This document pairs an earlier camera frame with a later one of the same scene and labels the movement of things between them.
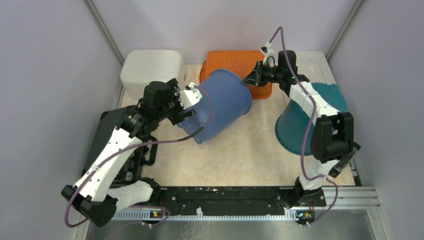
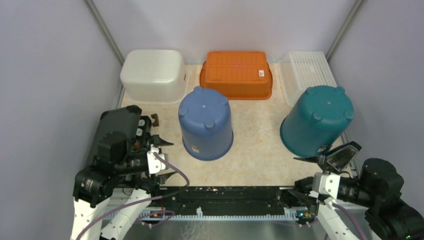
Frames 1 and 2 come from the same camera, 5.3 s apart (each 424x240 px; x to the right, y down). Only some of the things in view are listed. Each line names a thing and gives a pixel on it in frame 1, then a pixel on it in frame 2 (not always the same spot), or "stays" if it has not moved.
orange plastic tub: (242, 63) stays
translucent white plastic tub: (140, 67) stays
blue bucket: (225, 98) to (206, 125)
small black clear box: (339, 167) stays
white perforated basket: (314, 66) stays
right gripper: (256, 78) to (311, 202)
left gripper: (179, 115) to (157, 141)
